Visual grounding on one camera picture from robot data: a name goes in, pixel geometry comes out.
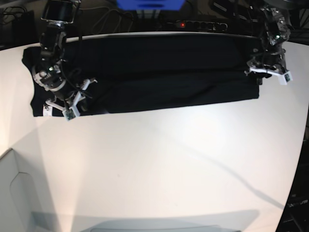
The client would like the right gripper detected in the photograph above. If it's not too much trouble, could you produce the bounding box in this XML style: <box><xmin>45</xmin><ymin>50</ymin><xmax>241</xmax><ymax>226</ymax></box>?
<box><xmin>32</xmin><ymin>67</ymin><xmax>97</xmax><ymax>114</ymax></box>

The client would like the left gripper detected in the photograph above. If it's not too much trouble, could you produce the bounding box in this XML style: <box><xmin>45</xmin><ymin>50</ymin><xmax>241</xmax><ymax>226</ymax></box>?
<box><xmin>244</xmin><ymin>48</ymin><xmax>288</xmax><ymax>85</ymax></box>

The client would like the black T-shirt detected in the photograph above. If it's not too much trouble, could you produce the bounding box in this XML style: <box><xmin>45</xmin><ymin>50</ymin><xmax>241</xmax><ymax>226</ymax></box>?
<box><xmin>22</xmin><ymin>33</ymin><xmax>268</xmax><ymax>118</ymax></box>

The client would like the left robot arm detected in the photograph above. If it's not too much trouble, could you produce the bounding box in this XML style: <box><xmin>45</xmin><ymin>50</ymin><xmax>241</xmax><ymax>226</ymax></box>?
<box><xmin>245</xmin><ymin>0</ymin><xmax>293</xmax><ymax>85</ymax></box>

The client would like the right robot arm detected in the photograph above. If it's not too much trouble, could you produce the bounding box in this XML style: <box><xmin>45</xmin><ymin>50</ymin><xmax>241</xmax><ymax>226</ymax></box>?
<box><xmin>31</xmin><ymin>0</ymin><xmax>96</xmax><ymax>120</ymax></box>

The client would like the white shirt label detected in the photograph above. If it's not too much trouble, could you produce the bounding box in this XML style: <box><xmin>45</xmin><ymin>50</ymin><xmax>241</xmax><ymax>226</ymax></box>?
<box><xmin>42</xmin><ymin>104</ymin><xmax>54</xmax><ymax>117</ymax></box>

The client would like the black power strip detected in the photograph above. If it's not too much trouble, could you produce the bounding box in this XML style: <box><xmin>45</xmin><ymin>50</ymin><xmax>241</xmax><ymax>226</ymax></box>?
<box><xmin>162</xmin><ymin>20</ymin><xmax>228</xmax><ymax>33</ymax></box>

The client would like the blue plastic bin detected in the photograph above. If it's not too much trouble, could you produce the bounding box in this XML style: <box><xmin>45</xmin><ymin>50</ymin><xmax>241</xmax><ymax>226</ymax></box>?
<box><xmin>116</xmin><ymin>0</ymin><xmax>185</xmax><ymax>11</ymax></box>

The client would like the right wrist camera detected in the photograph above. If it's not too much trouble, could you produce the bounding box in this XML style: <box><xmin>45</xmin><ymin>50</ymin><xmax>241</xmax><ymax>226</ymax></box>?
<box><xmin>62</xmin><ymin>106</ymin><xmax>80</xmax><ymax>121</ymax></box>

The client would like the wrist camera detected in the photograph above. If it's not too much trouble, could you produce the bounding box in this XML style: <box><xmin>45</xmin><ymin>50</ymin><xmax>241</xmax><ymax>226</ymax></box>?
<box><xmin>278</xmin><ymin>71</ymin><xmax>293</xmax><ymax>85</ymax></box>
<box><xmin>62</xmin><ymin>106</ymin><xmax>80</xmax><ymax>121</ymax></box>

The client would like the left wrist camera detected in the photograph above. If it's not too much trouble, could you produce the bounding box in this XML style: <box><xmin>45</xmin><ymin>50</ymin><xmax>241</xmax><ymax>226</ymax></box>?
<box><xmin>278</xmin><ymin>71</ymin><xmax>293</xmax><ymax>85</ymax></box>

